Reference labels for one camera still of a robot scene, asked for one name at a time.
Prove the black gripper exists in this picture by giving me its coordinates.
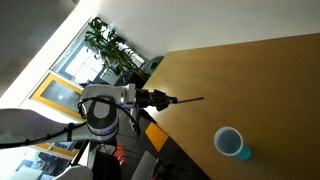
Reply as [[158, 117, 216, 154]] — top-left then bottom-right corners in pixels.
[[135, 88, 179, 112]]

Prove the black pen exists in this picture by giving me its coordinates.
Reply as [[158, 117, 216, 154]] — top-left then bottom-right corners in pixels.
[[174, 96, 205, 105]]

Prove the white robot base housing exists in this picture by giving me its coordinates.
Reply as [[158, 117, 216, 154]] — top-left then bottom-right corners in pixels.
[[54, 164, 95, 180]]

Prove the blue paper cup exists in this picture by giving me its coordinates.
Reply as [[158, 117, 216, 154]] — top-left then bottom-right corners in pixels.
[[213, 125, 253, 161]]

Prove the teal bin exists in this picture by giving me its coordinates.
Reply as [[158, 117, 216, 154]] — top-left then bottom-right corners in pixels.
[[144, 55, 165, 76]]

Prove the orange floor mat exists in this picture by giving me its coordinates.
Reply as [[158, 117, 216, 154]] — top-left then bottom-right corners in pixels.
[[144, 121, 170, 153]]

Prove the grey chair seat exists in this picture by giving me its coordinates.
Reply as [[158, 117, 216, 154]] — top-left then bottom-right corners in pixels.
[[130, 150, 160, 180]]

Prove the orange red floor object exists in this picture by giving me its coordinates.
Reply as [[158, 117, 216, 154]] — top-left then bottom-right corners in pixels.
[[112, 143, 127, 165]]

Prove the green potted plant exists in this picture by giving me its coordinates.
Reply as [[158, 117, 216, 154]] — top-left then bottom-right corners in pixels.
[[83, 16, 148, 85]]

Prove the bright window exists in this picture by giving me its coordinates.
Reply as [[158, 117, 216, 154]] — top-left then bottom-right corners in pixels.
[[51, 19, 150, 88]]

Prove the yellow framed glass door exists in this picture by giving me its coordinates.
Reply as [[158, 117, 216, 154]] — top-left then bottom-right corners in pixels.
[[29, 72, 85, 121]]

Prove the yellow framed glass panel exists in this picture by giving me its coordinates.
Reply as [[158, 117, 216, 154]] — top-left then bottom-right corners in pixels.
[[13, 142, 82, 180]]

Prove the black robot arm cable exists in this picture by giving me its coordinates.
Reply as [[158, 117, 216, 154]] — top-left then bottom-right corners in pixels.
[[0, 95, 142, 150]]

